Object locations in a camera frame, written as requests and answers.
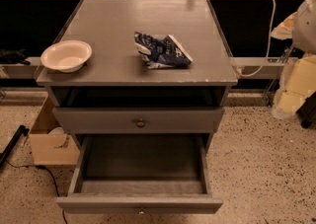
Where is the grey drawer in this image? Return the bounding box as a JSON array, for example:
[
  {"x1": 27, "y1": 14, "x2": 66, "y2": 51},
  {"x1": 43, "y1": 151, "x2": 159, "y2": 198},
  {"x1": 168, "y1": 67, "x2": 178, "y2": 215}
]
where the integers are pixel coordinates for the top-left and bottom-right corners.
[
  {"x1": 56, "y1": 134, "x2": 223, "y2": 214},
  {"x1": 53, "y1": 108, "x2": 223, "y2": 134}
]

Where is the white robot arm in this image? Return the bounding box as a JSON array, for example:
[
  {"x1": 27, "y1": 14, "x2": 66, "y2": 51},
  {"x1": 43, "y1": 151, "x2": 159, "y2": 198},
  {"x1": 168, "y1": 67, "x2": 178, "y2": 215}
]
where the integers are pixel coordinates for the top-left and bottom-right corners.
[{"x1": 272, "y1": 0, "x2": 316, "y2": 119}]

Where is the grey wooden drawer cabinet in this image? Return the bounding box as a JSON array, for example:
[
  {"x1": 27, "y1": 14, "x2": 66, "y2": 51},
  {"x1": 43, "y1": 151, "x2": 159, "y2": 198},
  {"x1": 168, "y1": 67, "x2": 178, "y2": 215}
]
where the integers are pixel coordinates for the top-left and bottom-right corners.
[{"x1": 35, "y1": 0, "x2": 239, "y2": 152}]

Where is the black cabinet at right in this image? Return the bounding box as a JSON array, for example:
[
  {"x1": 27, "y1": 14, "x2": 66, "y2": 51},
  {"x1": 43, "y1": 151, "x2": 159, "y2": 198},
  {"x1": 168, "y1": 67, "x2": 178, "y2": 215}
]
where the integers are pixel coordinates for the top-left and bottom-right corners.
[{"x1": 298, "y1": 92, "x2": 316, "y2": 128}]

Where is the blue white chip bag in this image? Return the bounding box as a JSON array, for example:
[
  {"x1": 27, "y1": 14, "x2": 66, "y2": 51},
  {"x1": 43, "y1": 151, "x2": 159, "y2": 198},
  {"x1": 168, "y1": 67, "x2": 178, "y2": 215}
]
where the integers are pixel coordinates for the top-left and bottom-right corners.
[{"x1": 134, "y1": 32, "x2": 193, "y2": 69}]

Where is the white bowl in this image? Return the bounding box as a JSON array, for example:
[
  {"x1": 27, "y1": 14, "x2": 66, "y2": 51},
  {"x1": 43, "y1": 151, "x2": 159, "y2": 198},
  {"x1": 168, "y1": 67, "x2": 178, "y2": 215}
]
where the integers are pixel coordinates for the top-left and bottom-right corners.
[{"x1": 40, "y1": 40, "x2": 92, "y2": 73}]

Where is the cardboard box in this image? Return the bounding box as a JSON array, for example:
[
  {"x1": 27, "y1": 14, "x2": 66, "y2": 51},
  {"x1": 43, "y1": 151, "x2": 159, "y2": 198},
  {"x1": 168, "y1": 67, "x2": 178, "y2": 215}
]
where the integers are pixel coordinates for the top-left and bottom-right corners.
[{"x1": 28, "y1": 98, "x2": 79, "y2": 166}]

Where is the black bar on floor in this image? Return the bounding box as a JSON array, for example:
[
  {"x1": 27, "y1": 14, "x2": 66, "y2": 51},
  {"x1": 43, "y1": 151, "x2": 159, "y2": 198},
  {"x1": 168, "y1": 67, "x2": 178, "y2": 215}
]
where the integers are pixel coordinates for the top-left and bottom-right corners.
[{"x1": 0, "y1": 124, "x2": 29, "y2": 169}]

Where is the white cable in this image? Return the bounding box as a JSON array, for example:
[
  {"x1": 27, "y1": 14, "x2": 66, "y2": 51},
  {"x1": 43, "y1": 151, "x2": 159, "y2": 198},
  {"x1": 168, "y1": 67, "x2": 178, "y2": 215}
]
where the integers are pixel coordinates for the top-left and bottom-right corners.
[{"x1": 235, "y1": 0, "x2": 277, "y2": 78}]

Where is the black cloth on rail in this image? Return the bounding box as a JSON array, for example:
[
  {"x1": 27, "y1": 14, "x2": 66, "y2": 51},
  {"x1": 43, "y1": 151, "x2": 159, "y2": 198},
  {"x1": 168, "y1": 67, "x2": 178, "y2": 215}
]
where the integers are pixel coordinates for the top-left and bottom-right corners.
[{"x1": 0, "y1": 49, "x2": 31, "y2": 65}]

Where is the black floor cable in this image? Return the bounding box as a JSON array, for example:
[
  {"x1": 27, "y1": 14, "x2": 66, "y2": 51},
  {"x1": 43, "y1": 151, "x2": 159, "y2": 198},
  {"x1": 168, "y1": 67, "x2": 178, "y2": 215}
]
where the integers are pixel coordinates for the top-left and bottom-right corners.
[{"x1": 5, "y1": 159, "x2": 69, "y2": 224}]

